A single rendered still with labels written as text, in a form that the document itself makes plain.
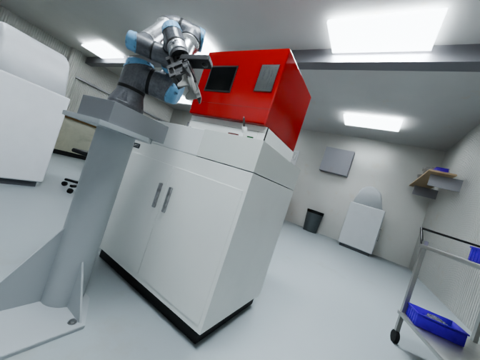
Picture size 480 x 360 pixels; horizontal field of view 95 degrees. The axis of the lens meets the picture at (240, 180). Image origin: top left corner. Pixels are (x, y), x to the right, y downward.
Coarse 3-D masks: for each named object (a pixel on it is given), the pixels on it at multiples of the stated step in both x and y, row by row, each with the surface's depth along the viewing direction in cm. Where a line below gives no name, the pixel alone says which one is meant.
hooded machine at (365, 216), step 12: (360, 192) 572; (372, 192) 558; (360, 204) 563; (372, 204) 553; (348, 216) 572; (360, 216) 558; (372, 216) 544; (348, 228) 568; (360, 228) 554; (372, 228) 540; (348, 240) 563; (360, 240) 549; (372, 240) 536; (360, 252) 548
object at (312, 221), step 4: (308, 212) 650; (312, 212) 638; (316, 212) 633; (320, 212) 671; (308, 216) 646; (312, 216) 637; (316, 216) 634; (320, 216) 636; (308, 220) 644; (312, 220) 636; (316, 220) 634; (320, 220) 639; (304, 224) 653; (308, 224) 642; (312, 224) 636; (316, 224) 636; (304, 228) 649; (308, 228) 640; (312, 228) 636; (316, 228) 640; (312, 232) 637
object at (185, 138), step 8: (176, 128) 124; (184, 128) 121; (192, 128) 118; (168, 136) 126; (176, 136) 123; (184, 136) 120; (192, 136) 117; (200, 136) 114; (160, 144) 128; (168, 144) 125; (176, 144) 122; (184, 144) 119; (192, 144) 116; (192, 152) 115
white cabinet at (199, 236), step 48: (144, 144) 136; (144, 192) 128; (192, 192) 110; (240, 192) 96; (288, 192) 140; (144, 240) 121; (192, 240) 105; (240, 240) 102; (144, 288) 121; (192, 288) 100; (240, 288) 118; (192, 336) 101
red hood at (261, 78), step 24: (216, 72) 195; (240, 72) 182; (264, 72) 170; (288, 72) 170; (216, 96) 190; (240, 96) 178; (264, 96) 166; (288, 96) 182; (240, 120) 174; (264, 120) 163; (288, 120) 194; (288, 144) 209
